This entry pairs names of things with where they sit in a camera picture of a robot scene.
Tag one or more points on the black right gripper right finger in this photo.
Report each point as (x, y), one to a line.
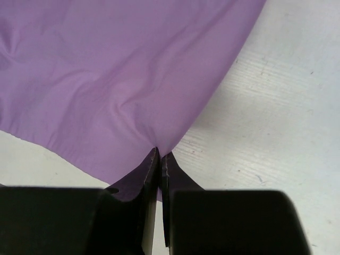
(199, 221)

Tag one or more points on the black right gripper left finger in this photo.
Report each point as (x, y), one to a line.
(119, 219)

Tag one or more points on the purple trousers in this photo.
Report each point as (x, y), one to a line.
(101, 83)

